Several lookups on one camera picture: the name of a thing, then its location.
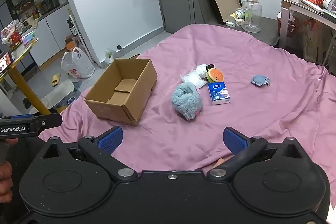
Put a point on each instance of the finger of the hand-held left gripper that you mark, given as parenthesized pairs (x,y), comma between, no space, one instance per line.
(50,121)

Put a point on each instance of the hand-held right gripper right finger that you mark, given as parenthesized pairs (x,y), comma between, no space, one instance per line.
(234,141)

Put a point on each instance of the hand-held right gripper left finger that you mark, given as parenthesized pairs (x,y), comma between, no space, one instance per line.
(110,139)

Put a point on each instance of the blue tissue pack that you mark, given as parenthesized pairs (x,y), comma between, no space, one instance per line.
(219,94)

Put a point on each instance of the brown cardboard box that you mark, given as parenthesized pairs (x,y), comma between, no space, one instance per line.
(141,94)

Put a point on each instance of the grey fluffy plush toy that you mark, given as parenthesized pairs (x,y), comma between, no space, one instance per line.
(187,103)

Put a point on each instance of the small blue crab toy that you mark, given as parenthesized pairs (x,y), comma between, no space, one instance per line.
(260,80)

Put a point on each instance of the burger plush toy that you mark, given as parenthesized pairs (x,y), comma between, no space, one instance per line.
(215,75)

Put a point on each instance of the white plastic bag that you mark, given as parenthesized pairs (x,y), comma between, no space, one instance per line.
(193,79)

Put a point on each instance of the person's left hand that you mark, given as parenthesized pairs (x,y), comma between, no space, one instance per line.
(5,182)

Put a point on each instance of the white floor mat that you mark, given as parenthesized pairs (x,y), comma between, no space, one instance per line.
(59,91)

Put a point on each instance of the yellow round table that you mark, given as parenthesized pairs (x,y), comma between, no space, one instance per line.
(29,92)

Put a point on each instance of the yellow slipper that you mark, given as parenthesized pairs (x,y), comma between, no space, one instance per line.
(56,79)

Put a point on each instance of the white shopping bag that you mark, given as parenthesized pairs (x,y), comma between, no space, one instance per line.
(77,64)

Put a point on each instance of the black hair clip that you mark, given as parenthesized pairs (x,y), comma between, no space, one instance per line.
(210,66)

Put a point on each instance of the white crumpled cloth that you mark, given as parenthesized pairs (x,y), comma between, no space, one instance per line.
(201,69)

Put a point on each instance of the clear plastic bag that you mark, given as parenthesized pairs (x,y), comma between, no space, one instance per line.
(110,56)

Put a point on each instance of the pink bed sheet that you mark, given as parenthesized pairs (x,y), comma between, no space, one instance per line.
(236,56)

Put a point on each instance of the white narrow rack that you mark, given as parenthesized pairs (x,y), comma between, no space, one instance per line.
(76,35)

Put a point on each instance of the white kitchen cabinet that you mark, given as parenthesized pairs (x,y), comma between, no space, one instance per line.
(50,29)

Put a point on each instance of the snack bag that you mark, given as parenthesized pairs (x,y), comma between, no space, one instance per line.
(11,32)

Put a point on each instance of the grey bedside platform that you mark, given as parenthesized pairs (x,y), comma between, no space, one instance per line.
(267,29)

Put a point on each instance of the white charger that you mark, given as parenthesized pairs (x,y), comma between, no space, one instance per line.
(230,24)

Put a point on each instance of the white jar with green label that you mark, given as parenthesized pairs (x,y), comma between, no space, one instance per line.
(236,14)

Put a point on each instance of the large clear water jug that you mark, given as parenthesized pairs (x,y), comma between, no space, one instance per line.
(251,15)

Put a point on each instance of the beige tote bag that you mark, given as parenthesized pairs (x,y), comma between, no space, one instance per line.
(315,43)

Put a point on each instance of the white shelf unit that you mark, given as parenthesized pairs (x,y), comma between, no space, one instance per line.
(296,7)

